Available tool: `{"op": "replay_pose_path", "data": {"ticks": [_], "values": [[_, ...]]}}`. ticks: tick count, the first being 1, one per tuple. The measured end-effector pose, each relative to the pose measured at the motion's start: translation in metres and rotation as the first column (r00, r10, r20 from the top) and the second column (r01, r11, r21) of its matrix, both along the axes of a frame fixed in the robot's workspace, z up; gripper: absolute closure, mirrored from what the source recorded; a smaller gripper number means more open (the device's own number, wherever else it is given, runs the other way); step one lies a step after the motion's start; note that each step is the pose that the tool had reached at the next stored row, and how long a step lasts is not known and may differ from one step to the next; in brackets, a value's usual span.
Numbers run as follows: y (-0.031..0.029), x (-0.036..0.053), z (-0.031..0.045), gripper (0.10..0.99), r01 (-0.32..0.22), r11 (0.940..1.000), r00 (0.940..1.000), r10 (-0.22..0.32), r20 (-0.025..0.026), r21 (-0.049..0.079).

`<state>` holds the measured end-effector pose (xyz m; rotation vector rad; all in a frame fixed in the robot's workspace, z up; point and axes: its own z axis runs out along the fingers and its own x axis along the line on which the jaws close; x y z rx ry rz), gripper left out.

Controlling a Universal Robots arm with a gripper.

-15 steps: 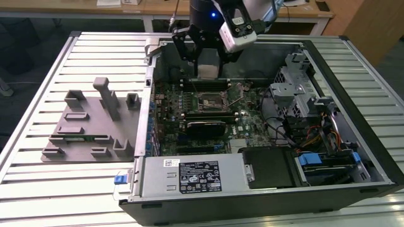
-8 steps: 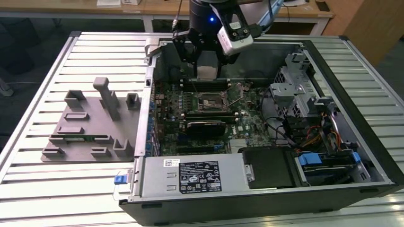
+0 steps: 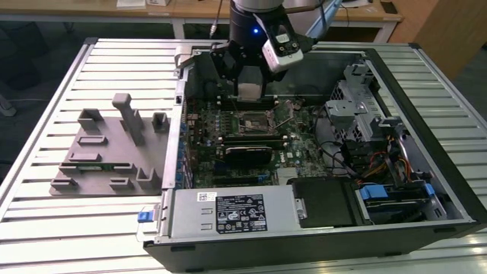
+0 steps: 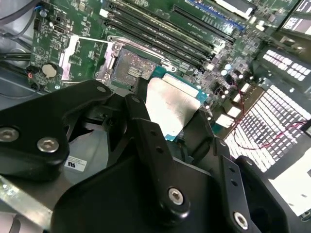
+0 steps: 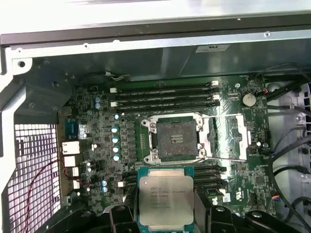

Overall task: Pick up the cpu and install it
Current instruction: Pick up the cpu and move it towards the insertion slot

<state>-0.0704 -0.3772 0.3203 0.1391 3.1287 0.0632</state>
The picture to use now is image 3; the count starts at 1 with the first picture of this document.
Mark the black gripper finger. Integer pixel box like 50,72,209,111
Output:
210,42,246,98
262,67,285,97

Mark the silver CPU chip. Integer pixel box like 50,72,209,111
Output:
238,81,266,102

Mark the metal socket cover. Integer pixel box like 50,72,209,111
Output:
273,98,297,119

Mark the CPU socket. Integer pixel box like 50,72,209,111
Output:
235,110,279,136

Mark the black RAM slot bank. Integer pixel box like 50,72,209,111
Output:
222,135,286,150
218,94,278,111

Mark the thin metal locking lever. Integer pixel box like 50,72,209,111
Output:
274,116,295,129

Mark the metal drive cage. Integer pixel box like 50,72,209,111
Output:
323,64,405,143

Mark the black graphics card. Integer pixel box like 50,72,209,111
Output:
223,145,274,167

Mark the green motherboard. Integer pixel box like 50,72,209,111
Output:
182,98,329,189

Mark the white box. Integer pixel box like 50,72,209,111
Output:
117,0,149,11

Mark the silver chipset heatsink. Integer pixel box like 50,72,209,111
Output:
277,167,299,185

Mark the black expansion slot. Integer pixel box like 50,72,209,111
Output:
211,176,275,186

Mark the grey parts rack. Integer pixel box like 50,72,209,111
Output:
49,92,171,197

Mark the wooden desk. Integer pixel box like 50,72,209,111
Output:
0,0,405,43

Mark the wooden cabinet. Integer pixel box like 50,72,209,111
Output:
391,0,487,81

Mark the green RAM stick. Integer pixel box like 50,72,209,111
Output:
75,162,133,172

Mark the hard disk in blue carrier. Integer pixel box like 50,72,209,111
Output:
357,182,436,225

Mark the black power supply label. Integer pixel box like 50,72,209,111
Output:
215,194,270,233

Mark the silver power supply unit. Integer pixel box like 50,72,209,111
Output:
170,187,307,239

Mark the black open PC case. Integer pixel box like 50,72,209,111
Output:
143,39,487,273

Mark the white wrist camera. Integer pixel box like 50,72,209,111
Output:
262,22,306,73

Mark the grey case release handle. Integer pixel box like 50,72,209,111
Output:
174,46,197,78

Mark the coloured power wire bundle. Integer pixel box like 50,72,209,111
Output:
355,136,416,185

